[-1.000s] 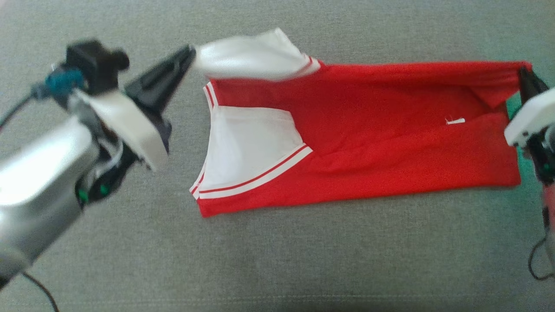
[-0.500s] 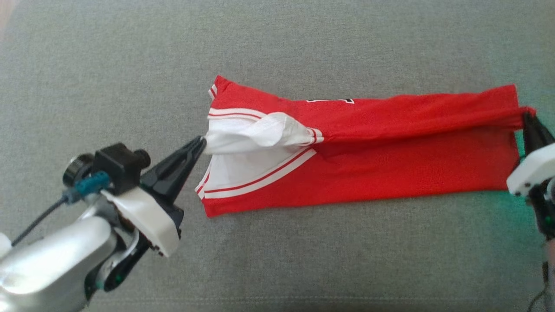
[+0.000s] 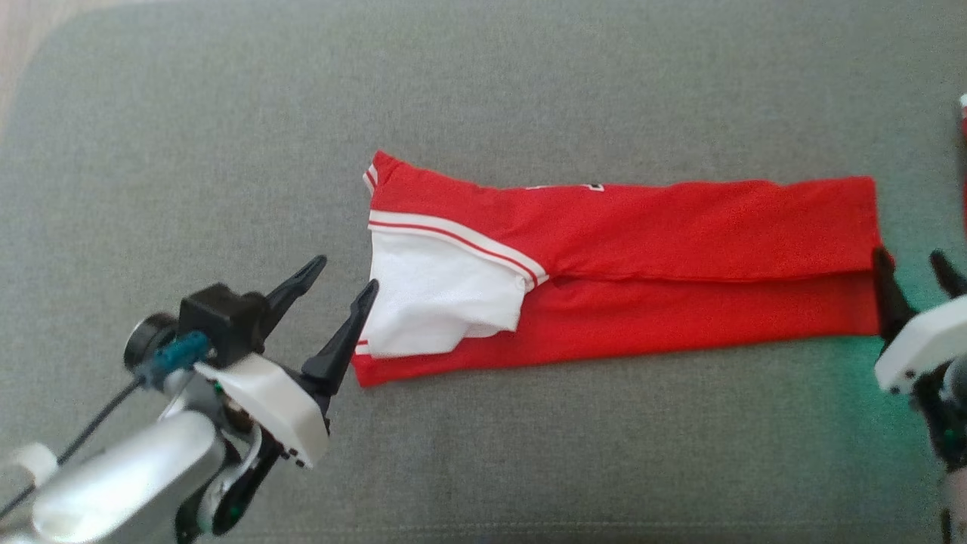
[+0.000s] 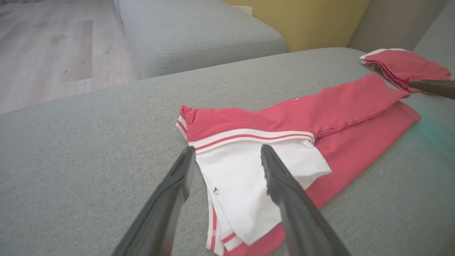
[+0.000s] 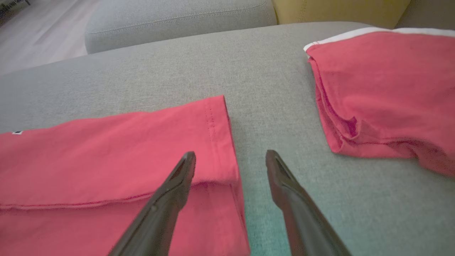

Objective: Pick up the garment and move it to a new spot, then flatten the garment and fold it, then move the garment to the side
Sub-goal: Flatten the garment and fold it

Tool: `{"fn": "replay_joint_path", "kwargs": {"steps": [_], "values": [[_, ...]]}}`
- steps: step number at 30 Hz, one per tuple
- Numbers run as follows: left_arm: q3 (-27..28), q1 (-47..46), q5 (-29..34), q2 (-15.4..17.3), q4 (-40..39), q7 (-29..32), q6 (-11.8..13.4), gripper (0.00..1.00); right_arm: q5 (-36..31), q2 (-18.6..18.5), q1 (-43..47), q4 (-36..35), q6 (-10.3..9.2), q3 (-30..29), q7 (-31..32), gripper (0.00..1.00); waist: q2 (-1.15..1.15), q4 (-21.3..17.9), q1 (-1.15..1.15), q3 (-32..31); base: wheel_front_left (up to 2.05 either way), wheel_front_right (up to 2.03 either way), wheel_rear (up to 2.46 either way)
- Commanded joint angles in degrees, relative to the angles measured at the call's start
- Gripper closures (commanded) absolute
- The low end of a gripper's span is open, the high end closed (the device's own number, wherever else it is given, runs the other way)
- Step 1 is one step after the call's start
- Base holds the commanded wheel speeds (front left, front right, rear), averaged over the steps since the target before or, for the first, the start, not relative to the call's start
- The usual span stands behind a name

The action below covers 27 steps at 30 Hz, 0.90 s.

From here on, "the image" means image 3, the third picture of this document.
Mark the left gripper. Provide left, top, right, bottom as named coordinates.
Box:
left=195, top=255, right=380, bottom=469

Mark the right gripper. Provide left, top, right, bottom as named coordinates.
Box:
left=871, top=246, right=967, bottom=395

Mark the red shorts white trim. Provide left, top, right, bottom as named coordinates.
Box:
left=958, top=93, right=967, bottom=235

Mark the red and white jersey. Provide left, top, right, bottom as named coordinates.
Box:
left=351, top=150, right=896, bottom=388

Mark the large grey sofa seat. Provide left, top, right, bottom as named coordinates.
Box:
left=0, top=0, right=967, bottom=544

